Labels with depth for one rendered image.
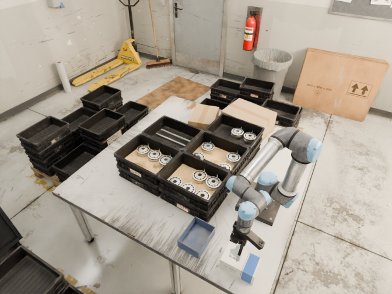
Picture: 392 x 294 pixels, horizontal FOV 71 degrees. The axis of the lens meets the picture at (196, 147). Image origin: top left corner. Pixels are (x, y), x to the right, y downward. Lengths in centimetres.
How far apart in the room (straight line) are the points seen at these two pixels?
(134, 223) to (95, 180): 52
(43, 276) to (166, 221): 84
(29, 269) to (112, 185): 73
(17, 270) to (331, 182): 295
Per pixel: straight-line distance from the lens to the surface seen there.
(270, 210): 192
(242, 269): 161
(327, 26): 443
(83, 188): 218
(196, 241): 177
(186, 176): 193
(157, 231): 183
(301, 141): 146
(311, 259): 270
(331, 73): 442
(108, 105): 342
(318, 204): 309
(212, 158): 207
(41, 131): 329
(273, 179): 178
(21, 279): 218
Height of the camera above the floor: 223
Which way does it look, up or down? 40 degrees down
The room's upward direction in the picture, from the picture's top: 1 degrees clockwise
